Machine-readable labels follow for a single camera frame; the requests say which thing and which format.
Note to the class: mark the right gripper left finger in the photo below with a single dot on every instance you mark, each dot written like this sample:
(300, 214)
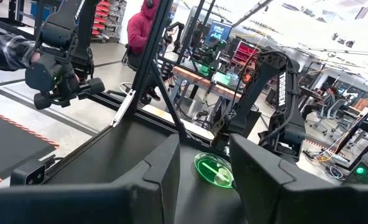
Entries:
(109, 202)

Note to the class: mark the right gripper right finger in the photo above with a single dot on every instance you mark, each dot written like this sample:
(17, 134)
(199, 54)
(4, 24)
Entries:
(296, 202)

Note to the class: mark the small green transparent plate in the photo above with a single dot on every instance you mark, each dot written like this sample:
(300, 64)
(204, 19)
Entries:
(213, 171)

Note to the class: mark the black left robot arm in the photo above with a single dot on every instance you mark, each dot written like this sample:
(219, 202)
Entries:
(283, 93)

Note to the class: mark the person's forearm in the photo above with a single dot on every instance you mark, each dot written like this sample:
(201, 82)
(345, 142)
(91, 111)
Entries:
(3, 51)

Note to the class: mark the computer tower with green lights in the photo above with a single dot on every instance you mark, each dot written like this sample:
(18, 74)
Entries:
(364, 172)

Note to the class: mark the office chair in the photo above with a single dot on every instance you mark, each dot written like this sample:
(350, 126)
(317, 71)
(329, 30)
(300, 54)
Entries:
(334, 110)

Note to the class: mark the person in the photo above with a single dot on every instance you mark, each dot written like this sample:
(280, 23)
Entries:
(139, 28)
(325, 99)

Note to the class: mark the black floor mat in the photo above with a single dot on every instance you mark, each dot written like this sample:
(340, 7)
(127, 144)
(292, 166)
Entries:
(10, 143)

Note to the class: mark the wooden workbench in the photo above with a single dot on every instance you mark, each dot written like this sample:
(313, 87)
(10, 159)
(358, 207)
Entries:
(202, 82)

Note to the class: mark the rack of red bins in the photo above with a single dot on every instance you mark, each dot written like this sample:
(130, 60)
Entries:
(244, 54)

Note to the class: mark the person's hand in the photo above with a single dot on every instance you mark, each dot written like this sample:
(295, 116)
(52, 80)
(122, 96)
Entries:
(35, 57)

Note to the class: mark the shelf with red bins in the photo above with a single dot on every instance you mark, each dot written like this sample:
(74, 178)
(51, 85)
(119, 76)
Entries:
(107, 18)

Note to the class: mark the computer monitor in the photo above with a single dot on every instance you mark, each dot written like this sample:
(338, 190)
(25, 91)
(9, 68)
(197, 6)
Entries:
(218, 31)

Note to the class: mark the black table-level camera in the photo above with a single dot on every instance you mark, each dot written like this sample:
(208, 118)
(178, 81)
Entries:
(28, 174)

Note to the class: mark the silver frame bracket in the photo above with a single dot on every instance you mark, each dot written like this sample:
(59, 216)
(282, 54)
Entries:
(123, 109)

